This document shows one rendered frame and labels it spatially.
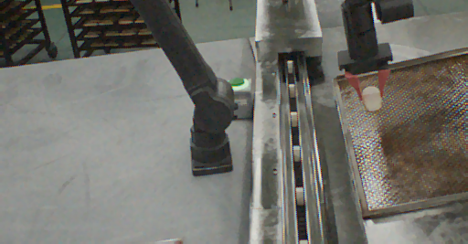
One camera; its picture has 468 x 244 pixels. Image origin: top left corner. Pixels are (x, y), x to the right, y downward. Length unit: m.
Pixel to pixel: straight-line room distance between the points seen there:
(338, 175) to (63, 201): 0.55
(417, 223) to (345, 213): 0.18
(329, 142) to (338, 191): 0.18
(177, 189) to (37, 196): 0.29
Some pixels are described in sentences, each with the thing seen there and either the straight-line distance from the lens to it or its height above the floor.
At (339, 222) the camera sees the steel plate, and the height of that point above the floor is 0.82.
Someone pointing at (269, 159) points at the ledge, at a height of 0.86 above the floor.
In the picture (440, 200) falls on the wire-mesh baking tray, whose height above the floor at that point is 0.92.
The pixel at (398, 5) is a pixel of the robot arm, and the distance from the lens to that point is 1.08.
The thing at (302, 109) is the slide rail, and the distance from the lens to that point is 1.33.
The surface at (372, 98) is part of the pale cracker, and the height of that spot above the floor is 0.95.
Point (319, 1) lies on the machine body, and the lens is 2.15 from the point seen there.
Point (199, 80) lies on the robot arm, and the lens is 1.11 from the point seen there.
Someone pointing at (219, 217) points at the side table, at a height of 0.82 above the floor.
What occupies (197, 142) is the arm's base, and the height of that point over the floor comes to 0.88.
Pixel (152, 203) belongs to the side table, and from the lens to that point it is 1.14.
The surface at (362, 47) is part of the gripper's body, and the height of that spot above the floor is 1.06.
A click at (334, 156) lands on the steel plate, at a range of 1.22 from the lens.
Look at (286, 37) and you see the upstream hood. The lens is 1.55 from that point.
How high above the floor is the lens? 1.49
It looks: 29 degrees down
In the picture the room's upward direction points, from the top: 7 degrees counter-clockwise
